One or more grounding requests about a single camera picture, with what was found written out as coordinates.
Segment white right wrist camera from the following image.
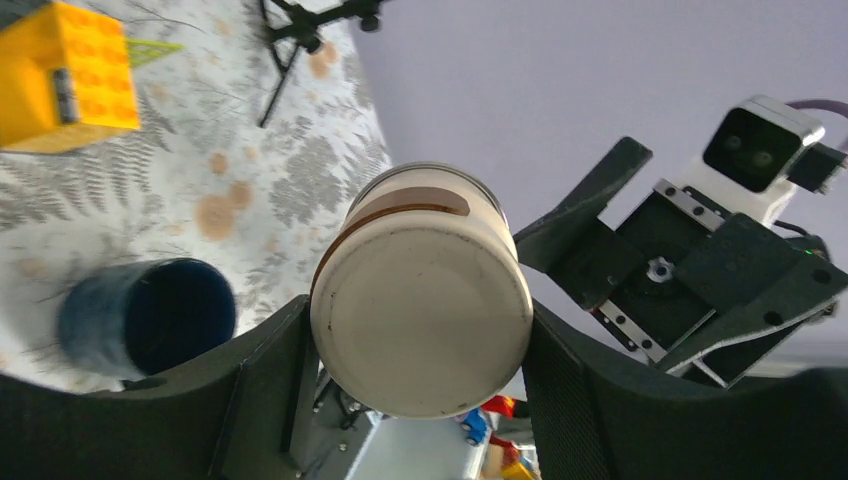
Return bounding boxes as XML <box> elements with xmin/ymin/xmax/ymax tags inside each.
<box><xmin>671</xmin><ymin>95</ymin><xmax>847</xmax><ymax>229</ymax></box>

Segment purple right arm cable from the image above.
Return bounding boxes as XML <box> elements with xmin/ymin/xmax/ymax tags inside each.
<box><xmin>786</xmin><ymin>99</ymin><xmax>848</xmax><ymax>121</ymax></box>

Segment green lattice lego piece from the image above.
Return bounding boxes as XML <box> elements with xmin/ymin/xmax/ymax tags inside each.
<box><xmin>126</xmin><ymin>38</ymin><xmax>184</xmax><ymax>68</ymax></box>

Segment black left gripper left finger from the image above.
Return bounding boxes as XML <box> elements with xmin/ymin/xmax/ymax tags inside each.
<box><xmin>1</xmin><ymin>295</ymin><xmax>317</xmax><ymax>479</ymax></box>

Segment yellow lego block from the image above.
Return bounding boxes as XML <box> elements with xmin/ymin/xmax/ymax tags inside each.
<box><xmin>1</xmin><ymin>2</ymin><xmax>141</xmax><ymax>154</ymax></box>

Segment cream brown steel tumbler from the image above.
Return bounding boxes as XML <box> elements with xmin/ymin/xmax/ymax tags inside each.
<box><xmin>309</xmin><ymin>162</ymin><xmax>533</xmax><ymax>419</ymax></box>

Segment dark blue mug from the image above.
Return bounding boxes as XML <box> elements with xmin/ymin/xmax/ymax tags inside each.
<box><xmin>57</xmin><ymin>258</ymin><xmax>237</xmax><ymax>381</ymax></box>

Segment floral table mat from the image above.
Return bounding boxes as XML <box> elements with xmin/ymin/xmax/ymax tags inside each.
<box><xmin>1</xmin><ymin>1</ymin><xmax>391</xmax><ymax>393</ymax></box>

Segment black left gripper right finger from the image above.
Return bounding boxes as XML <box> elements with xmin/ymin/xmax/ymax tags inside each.
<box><xmin>523</xmin><ymin>305</ymin><xmax>847</xmax><ymax>479</ymax></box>

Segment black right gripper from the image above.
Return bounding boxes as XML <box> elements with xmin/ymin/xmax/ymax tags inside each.
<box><xmin>513</xmin><ymin>136</ymin><xmax>847</xmax><ymax>387</ymax></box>

